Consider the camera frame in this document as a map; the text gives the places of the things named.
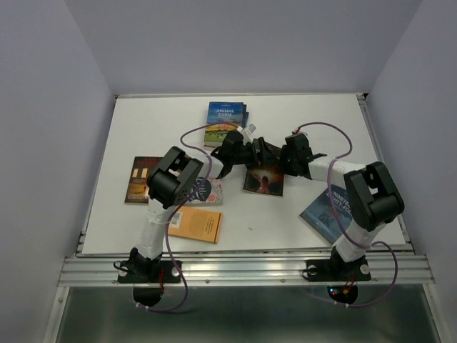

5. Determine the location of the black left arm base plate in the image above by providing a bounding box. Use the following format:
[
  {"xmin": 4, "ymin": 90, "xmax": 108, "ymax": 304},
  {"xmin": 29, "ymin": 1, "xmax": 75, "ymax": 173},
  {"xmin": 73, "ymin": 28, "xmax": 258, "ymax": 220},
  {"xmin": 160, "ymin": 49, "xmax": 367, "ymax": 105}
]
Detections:
[{"xmin": 113, "ymin": 260, "xmax": 181, "ymax": 284}]

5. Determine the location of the brown book under left arm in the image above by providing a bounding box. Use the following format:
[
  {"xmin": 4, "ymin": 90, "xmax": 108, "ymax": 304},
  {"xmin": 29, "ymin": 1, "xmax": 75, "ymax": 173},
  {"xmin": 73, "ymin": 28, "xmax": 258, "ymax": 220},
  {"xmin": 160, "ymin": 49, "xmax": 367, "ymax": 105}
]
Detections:
[{"xmin": 124, "ymin": 156, "xmax": 161, "ymax": 204}]

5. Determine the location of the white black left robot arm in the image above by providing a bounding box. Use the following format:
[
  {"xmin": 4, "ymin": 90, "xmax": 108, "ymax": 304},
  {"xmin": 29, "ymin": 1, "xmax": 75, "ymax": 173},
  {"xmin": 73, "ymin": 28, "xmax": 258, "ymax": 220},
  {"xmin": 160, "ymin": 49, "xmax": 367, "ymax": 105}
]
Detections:
[{"xmin": 114, "ymin": 130, "xmax": 281, "ymax": 284}]

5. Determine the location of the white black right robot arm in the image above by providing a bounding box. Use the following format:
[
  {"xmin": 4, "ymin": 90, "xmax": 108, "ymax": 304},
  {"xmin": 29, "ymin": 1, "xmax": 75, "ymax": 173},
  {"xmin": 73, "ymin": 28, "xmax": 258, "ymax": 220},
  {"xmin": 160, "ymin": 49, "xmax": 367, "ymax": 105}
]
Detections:
[{"xmin": 280, "ymin": 133, "xmax": 405, "ymax": 282}]

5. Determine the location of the aluminium table frame rail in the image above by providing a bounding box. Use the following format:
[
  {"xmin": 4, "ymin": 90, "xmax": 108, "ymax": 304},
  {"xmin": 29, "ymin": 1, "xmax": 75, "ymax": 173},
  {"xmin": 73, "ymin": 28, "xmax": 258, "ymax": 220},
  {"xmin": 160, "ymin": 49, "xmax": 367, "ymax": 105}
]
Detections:
[{"xmin": 56, "ymin": 92, "xmax": 438, "ymax": 287}]

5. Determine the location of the Three Days to See book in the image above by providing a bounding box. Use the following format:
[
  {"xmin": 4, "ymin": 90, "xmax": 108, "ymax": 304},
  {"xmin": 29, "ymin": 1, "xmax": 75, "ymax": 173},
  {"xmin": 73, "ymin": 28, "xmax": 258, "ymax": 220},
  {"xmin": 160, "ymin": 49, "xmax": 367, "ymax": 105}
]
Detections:
[{"xmin": 243, "ymin": 142, "xmax": 284, "ymax": 197}]

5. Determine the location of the orange back cover book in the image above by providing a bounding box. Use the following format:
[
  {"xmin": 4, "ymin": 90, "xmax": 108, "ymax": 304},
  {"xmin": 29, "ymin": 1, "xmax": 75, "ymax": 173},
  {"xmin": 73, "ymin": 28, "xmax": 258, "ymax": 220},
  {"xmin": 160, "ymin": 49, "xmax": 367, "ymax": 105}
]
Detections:
[{"xmin": 169, "ymin": 207, "xmax": 223, "ymax": 244}]

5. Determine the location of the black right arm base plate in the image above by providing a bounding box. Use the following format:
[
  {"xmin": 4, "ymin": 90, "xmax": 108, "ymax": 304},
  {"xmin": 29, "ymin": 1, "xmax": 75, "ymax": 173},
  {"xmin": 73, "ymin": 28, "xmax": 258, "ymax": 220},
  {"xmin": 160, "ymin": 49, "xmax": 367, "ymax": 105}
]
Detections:
[{"xmin": 301, "ymin": 259, "xmax": 371, "ymax": 283}]

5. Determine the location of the Little Women floral book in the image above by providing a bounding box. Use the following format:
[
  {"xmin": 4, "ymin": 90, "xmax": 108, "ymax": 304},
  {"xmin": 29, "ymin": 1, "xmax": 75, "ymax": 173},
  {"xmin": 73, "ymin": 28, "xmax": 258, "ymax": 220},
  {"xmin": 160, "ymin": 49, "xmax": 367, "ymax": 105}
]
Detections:
[{"xmin": 186, "ymin": 177, "xmax": 224, "ymax": 206}]

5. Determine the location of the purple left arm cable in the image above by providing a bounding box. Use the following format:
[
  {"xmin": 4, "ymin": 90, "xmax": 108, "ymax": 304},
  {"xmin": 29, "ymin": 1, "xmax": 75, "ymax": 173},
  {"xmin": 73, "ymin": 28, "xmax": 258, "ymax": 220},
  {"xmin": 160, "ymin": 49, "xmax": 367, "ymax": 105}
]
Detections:
[{"xmin": 137, "ymin": 123, "xmax": 247, "ymax": 314}]

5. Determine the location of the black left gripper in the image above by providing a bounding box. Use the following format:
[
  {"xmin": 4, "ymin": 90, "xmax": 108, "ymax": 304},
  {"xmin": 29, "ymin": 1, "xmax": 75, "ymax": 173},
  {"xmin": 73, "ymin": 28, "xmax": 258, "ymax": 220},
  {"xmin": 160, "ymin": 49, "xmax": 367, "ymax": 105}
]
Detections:
[{"xmin": 231, "ymin": 138, "xmax": 277, "ymax": 173}]

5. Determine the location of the Nineteen Eighty-Four blue book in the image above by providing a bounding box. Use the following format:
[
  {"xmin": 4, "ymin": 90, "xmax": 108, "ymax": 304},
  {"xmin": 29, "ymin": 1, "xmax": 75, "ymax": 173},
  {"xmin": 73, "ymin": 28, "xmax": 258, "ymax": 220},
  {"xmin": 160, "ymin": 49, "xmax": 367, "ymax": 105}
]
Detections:
[{"xmin": 299, "ymin": 185, "xmax": 353, "ymax": 244}]

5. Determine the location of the Animal Farm blue book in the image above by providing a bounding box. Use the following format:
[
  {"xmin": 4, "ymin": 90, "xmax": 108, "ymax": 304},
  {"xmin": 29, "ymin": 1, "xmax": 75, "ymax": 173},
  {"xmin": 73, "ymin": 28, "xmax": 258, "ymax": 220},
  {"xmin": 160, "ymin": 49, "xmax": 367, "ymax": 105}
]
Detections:
[{"xmin": 204, "ymin": 101, "xmax": 243, "ymax": 148}]

